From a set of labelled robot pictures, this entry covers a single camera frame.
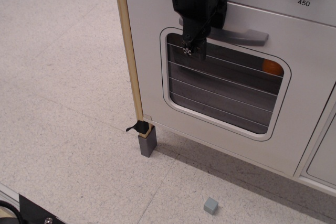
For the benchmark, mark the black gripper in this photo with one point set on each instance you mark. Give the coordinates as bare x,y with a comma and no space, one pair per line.
198,17

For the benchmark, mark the grey oven door handle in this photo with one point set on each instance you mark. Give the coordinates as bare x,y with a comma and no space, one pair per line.
247,38

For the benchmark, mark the white toy oven door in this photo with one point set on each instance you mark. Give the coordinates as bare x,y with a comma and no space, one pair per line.
225,90

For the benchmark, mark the orange toy carrot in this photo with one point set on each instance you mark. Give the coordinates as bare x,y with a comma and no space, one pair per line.
272,67

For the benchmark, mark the white toy kitchen cabinet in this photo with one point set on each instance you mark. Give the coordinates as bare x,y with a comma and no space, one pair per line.
262,77

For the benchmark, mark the black tape piece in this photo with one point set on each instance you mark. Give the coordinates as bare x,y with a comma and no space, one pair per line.
140,126

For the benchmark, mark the grey leg foot cap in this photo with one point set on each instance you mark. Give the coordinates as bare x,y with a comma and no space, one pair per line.
148,144

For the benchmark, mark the small grey cube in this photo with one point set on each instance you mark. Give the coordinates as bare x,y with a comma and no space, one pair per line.
210,206

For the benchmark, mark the white lower right door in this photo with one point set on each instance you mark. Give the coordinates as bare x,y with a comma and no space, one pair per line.
320,166

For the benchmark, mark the wooden corner leg post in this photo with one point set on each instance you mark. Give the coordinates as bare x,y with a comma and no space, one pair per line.
129,51

